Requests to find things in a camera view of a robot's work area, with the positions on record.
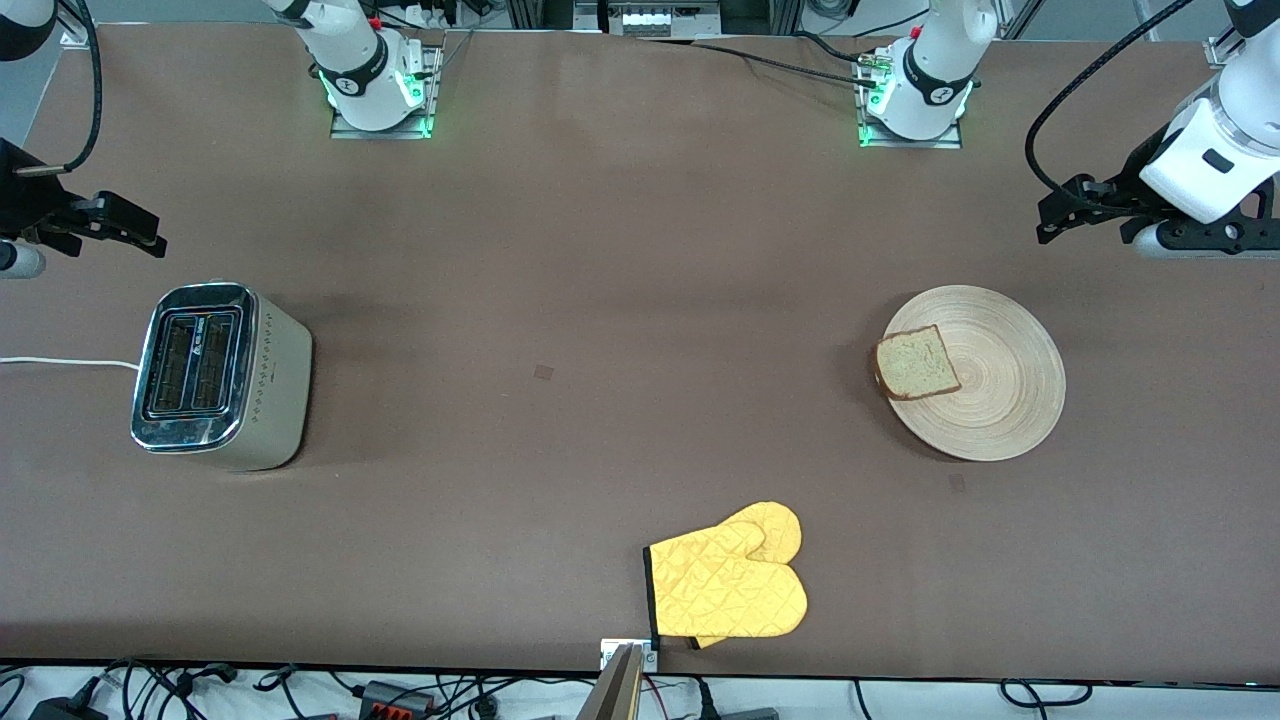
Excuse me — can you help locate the round wooden plate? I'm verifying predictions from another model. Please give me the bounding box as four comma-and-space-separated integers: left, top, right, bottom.
883, 285, 1067, 463

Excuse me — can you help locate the aluminium frame behind table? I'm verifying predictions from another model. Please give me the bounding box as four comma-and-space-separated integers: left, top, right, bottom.
505, 0, 806, 39

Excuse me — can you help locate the small metal edge bracket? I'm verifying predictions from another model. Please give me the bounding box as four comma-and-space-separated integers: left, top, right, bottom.
600, 638, 660, 673

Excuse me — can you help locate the bread slice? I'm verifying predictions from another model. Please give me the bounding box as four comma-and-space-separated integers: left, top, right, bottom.
873, 324, 963, 402

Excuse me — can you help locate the black floor cable bundle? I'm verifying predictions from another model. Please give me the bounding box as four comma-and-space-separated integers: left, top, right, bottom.
100, 658, 241, 703

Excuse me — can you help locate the silver two-slot toaster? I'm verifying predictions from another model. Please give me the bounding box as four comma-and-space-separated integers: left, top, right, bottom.
130, 282, 314, 472

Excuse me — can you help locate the wooden beam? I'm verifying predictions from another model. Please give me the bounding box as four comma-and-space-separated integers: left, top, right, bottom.
575, 643, 646, 720

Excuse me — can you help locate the yellow quilted oven mitt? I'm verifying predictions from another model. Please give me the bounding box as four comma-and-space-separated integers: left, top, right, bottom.
643, 501, 808, 650

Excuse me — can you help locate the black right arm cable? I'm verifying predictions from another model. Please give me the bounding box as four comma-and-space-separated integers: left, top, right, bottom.
15, 0, 105, 179

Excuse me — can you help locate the white power strip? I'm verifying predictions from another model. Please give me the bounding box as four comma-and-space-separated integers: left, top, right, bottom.
600, 0, 723, 39

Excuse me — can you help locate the thin black table cable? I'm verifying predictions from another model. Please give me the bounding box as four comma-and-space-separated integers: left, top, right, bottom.
690, 40, 881, 89

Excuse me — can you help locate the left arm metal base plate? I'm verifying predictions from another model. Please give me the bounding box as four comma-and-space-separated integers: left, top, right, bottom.
857, 45, 964, 150

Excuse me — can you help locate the black power adapter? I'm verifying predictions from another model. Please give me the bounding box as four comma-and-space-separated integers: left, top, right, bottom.
28, 695, 109, 720

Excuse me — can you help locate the white toaster power cord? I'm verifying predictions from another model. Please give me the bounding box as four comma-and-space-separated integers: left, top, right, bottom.
0, 354, 141, 370

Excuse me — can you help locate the thick black table cable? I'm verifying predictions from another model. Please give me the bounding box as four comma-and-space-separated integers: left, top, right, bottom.
795, 30, 883, 67

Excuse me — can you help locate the black orange connector box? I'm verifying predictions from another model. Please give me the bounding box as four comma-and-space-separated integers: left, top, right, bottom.
358, 680, 438, 717

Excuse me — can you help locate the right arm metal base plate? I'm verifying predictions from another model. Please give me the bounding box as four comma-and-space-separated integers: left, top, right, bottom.
330, 40, 442, 140

